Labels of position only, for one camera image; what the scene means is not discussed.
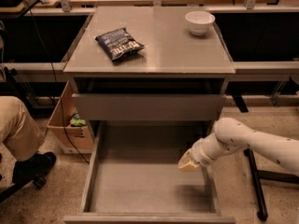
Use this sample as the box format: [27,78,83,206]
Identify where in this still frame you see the grey drawer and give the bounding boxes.
[64,122,235,224]
[72,93,226,121]

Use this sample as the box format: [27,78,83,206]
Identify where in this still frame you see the black shoe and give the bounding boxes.
[12,152,56,184]

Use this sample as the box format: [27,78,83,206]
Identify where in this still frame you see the cardboard box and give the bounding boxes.
[47,82,93,154]

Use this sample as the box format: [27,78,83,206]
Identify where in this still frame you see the black office chair base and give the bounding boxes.
[0,169,51,203]

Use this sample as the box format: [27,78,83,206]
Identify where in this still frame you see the blue chip bag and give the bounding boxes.
[95,28,145,61]

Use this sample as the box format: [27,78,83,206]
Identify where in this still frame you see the grey drawer cabinet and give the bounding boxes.
[64,7,235,130]

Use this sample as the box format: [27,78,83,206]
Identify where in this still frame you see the green toy in box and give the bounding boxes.
[69,114,87,127]

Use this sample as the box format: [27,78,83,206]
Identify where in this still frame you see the grey metal frame rail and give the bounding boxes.
[6,61,299,82]

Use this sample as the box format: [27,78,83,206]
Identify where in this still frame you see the black floor cable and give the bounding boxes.
[13,0,92,165]

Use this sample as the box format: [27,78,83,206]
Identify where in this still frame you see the grey top drawer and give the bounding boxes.
[72,93,226,121]

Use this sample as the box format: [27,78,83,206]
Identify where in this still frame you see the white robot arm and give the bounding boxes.
[178,118,299,176]

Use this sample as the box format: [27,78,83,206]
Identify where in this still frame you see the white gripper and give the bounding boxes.
[178,133,224,172]

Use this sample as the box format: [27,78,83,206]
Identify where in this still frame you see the white bowl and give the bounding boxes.
[185,11,215,35]

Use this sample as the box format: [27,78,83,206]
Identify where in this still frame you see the person leg beige trousers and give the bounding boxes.
[0,96,45,161]

